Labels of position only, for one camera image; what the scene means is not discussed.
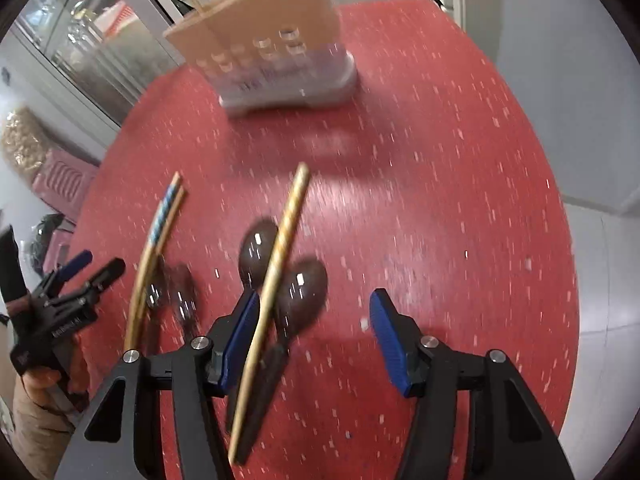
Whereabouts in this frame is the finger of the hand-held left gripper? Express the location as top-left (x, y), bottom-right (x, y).
top-left (57, 258), bottom-right (127, 306)
top-left (45, 251), bottom-right (94, 293)

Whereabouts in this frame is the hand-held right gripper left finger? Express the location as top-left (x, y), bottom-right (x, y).
top-left (54, 287), bottom-right (263, 480)

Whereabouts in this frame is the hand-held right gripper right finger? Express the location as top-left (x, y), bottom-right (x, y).
top-left (369, 287), bottom-right (576, 480)

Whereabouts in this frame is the blue striped wooden chopstick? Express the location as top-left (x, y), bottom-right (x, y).
top-left (122, 172), bottom-right (182, 353)

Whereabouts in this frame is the metal spoon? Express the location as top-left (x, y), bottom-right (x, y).
top-left (225, 217), bottom-right (280, 433)

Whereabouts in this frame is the plain wooden chopstick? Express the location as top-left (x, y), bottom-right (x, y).
top-left (132, 187), bottom-right (188, 351)

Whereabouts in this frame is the yellow striped wooden chopstick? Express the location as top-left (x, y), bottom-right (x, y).
top-left (227, 162), bottom-right (312, 465)

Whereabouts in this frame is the beige perforated utensil holder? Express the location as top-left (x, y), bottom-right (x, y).
top-left (164, 0), bottom-right (360, 118)

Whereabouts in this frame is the person's left forearm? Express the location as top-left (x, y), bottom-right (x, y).
top-left (10, 390), bottom-right (76, 456)

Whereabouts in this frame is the person's left hand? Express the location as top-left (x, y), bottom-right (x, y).
top-left (12, 332), bottom-right (93, 416)

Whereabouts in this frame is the pink plastic stool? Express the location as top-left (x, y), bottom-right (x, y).
top-left (42, 225), bottom-right (81, 281)

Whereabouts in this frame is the black plastic bag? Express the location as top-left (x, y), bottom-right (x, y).
top-left (30, 212), bottom-right (76, 276)

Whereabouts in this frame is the stack of pink stools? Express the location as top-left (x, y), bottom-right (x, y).
top-left (32, 147), bottom-right (101, 221)

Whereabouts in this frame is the clear bag of snacks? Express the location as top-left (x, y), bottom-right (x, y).
top-left (0, 107), bottom-right (51, 181)

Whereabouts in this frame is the glass sliding door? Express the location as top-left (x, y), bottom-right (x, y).
top-left (10, 0), bottom-right (186, 131)

